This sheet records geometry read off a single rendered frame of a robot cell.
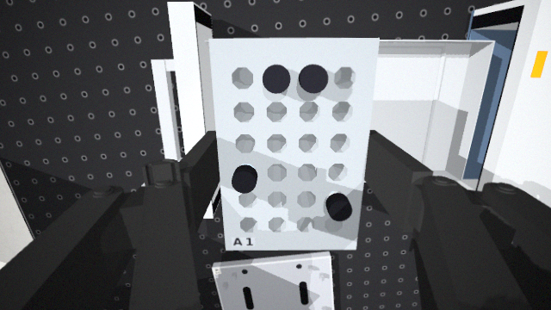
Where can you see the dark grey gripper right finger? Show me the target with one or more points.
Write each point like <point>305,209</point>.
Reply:
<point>461,237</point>

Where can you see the grey flat plate with slots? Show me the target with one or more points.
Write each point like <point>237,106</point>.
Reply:
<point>295,282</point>

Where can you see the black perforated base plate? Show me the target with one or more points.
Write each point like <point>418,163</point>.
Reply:
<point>78,110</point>

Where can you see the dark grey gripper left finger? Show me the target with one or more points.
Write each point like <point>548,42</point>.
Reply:
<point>63,268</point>

